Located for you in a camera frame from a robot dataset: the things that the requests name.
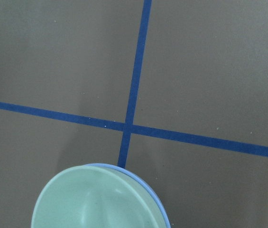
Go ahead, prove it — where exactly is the blue bowl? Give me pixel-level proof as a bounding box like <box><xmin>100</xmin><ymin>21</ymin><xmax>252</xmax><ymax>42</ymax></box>
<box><xmin>86</xmin><ymin>163</ymin><xmax>171</xmax><ymax>228</ymax></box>

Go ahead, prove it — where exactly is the green bowl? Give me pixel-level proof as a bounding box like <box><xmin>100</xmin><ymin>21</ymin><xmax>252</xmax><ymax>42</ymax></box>
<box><xmin>31</xmin><ymin>165</ymin><xmax>165</xmax><ymax>228</ymax></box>

